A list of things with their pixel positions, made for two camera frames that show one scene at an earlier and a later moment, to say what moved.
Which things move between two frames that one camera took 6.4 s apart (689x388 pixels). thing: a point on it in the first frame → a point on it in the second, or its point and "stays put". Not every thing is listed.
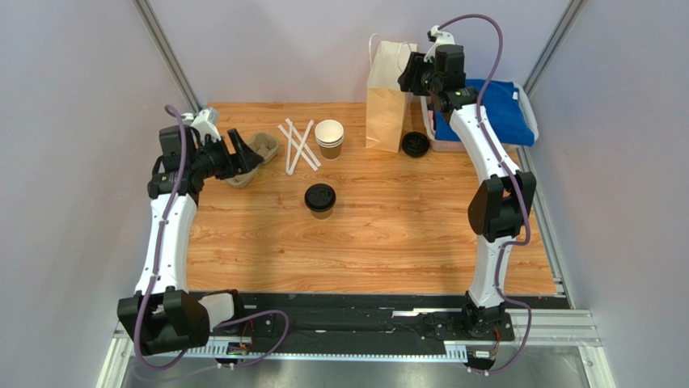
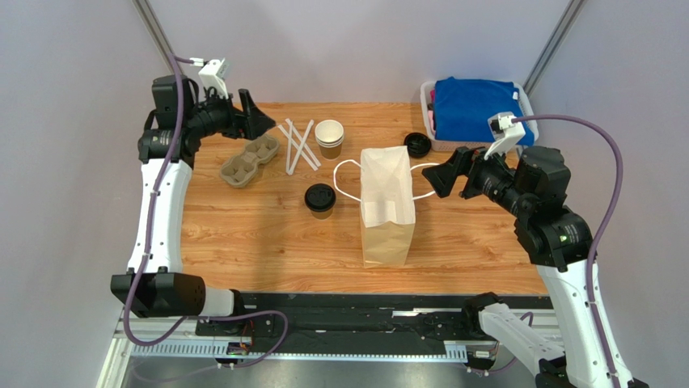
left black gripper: x=242 y=161 → x=250 y=125
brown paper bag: x=386 y=103 → x=387 y=206
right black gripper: x=412 y=72 → x=463 y=175
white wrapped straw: x=303 y=143 stays put
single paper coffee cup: x=323 y=215 stays put
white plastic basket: x=429 y=127 stays put
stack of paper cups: x=329 y=135 stays put
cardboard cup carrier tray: x=263 y=145 stays put
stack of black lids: x=415 y=144 stays put
